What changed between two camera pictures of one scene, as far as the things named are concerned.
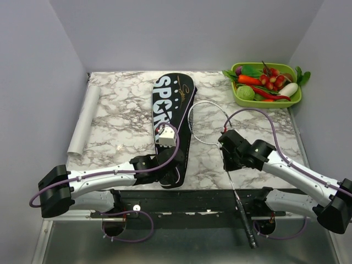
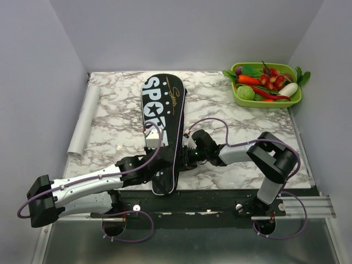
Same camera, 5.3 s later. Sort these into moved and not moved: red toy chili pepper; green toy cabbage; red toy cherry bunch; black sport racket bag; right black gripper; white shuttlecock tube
Moved: black sport racket bag; right black gripper
Not moved: red toy chili pepper; red toy cherry bunch; white shuttlecock tube; green toy cabbage
